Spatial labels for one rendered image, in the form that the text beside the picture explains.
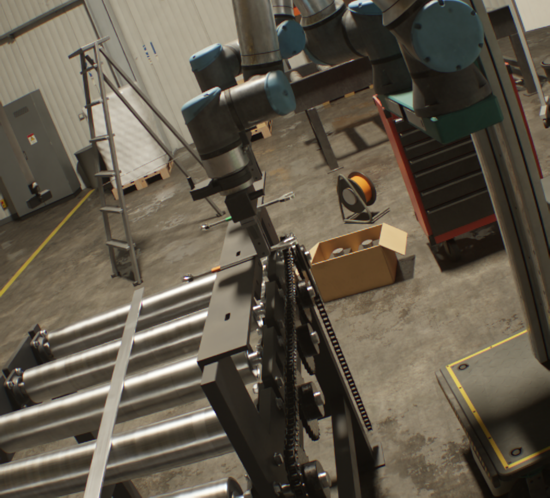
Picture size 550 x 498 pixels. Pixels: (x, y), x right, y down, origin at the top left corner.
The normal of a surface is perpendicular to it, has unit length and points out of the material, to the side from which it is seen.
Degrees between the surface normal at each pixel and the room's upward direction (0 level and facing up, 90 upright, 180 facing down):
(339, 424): 0
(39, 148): 90
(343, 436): 0
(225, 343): 0
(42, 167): 90
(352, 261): 90
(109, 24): 90
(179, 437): 48
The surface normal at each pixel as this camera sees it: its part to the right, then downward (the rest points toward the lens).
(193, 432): -0.27, -0.36
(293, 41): 0.69, 0.02
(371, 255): -0.22, 0.37
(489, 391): -0.37, -0.88
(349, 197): -0.73, 0.47
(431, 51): 0.03, 0.37
